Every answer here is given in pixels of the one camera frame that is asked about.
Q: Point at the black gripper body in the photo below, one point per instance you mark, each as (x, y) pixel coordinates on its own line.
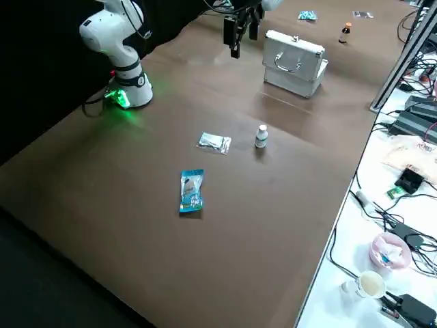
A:
(249, 7)

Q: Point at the silver aluminium medicine case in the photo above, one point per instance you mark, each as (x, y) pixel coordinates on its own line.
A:
(293, 75)

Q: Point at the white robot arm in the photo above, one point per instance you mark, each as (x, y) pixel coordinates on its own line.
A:
(116, 37)

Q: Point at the black power supply box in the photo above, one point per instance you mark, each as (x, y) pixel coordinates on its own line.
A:
(413, 126)
(423, 104)

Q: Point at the black rectangular box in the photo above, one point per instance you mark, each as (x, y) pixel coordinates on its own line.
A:
(416, 309)

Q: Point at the blue white pill packet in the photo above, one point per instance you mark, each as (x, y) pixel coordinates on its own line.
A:
(308, 15)

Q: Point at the brown bottle orange cap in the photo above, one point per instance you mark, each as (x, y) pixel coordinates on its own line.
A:
(344, 34)

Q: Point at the clear swab packet black label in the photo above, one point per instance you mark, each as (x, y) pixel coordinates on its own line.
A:
(362, 14)

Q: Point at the small white plastic bottle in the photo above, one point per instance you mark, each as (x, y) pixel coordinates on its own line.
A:
(261, 138)

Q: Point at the clear zip bag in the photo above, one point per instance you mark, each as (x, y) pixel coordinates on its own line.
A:
(213, 143)

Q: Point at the blue snack packet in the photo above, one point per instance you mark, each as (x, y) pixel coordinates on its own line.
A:
(192, 191)

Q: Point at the white bag red print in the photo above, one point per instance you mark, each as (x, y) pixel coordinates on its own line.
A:
(409, 153)

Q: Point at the white marker pen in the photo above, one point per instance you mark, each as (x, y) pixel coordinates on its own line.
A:
(364, 201)

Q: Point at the green circuit card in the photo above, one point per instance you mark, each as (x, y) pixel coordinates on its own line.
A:
(395, 192)

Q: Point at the small black device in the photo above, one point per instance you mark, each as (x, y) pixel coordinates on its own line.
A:
(411, 179)

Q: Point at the black charger brick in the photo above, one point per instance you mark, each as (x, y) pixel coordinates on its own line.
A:
(408, 235)

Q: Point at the pink bowl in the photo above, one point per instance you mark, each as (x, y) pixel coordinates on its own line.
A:
(391, 251)

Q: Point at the small white cap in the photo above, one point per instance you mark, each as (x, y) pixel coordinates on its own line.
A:
(347, 288)

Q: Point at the white paper cup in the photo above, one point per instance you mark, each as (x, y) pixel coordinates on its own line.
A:
(370, 285)

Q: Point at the aluminium frame post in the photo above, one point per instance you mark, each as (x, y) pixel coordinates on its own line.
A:
(399, 65)

